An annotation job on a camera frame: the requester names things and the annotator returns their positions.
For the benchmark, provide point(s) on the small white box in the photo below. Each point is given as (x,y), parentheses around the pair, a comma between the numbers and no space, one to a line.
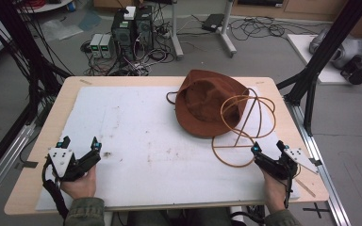
(130,12)

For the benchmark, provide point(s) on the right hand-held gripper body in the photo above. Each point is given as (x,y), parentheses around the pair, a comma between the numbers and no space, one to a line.
(278,168)

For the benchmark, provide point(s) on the white foam mat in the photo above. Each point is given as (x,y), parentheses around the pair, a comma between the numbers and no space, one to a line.
(144,150)

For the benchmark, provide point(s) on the black device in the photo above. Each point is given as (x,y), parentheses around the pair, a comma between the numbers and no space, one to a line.
(356,72)

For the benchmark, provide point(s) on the aluminium rail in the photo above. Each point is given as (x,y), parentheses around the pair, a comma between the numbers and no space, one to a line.
(3,160)
(320,163)

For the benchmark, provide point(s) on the brown brimmed hat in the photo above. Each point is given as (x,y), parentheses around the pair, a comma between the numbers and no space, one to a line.
(201,103)

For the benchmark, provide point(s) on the grey power supply unit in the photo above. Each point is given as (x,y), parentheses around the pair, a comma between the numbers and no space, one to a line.
(95,45)
(106,46)

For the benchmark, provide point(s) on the black metal frame post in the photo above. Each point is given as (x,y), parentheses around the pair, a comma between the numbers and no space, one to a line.
(323,53)
(22,40)

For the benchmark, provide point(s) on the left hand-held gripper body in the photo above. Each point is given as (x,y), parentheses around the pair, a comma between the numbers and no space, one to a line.
(64,163)

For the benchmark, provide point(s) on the clear plastic sheet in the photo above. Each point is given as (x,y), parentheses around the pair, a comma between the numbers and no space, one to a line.
(59,29)

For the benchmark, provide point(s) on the white floor board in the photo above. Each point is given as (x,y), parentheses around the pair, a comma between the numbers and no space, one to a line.
(304,50)

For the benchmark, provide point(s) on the person's left hand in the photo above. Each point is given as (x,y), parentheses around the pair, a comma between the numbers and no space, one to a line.
(81,186)

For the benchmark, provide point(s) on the black computer tower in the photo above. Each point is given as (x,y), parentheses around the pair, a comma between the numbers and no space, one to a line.
(132,31)

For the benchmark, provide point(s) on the flat black box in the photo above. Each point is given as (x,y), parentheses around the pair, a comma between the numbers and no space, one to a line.
(213,22)

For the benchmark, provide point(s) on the white metal table stand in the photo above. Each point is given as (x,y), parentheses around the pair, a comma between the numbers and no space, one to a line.
(226,37)

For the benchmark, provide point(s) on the person's right hand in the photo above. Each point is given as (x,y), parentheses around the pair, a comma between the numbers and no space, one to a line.
(275,194)

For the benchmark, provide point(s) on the thin wooden stick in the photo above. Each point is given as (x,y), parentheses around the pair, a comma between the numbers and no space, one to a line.
(305,187)

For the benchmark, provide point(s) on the grey rounded shell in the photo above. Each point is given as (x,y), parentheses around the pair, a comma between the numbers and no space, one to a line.
(348,51)

